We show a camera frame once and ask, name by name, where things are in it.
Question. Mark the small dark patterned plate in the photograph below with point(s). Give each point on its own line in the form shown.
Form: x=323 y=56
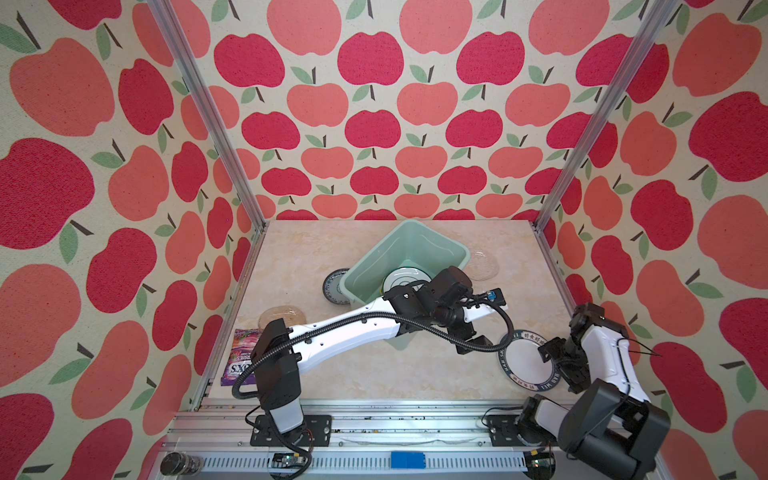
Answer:
x=332 y=287

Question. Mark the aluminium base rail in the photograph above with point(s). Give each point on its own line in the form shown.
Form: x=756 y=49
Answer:
x=451 y=434

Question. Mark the mint green plastic bin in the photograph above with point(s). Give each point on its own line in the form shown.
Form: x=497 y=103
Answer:
x=410 y=244

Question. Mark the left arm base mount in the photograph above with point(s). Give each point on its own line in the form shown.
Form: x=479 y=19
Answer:
x=315 y=431

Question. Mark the aluminium frame post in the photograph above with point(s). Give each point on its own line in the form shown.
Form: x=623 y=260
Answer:
x=173 y=33
x=639 y=48

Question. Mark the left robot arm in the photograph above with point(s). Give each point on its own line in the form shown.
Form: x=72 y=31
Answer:
x=283 y=353

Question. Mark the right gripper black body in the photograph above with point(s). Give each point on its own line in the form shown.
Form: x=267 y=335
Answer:
x=571 y=364

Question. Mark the right aluminium frame post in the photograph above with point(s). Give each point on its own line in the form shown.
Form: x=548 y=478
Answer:
x=639 y=48

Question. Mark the blue block on rail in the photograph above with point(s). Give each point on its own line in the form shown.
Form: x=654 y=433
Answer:
x=407 y=460

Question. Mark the white plate green clover emblem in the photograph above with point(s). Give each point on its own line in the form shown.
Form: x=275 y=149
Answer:
x=404 y=276

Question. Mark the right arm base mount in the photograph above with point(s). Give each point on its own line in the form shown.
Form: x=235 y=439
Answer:
x=508 y=431

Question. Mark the clear glass plate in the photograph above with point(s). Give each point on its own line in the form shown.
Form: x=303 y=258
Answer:
x=482 y=266

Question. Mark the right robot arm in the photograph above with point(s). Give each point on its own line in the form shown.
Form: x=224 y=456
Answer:
x=613 y=427

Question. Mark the dark cylindrical can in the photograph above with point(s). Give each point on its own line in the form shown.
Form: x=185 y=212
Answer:
x=180 y=464

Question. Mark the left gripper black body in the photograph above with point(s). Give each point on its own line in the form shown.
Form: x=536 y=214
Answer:
x=456 y=325

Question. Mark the left aluminium frame post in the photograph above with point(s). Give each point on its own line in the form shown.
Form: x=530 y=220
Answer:
x=173 y=33

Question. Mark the purple Fox's candy bag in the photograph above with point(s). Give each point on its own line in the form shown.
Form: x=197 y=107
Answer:
x=244 y=342

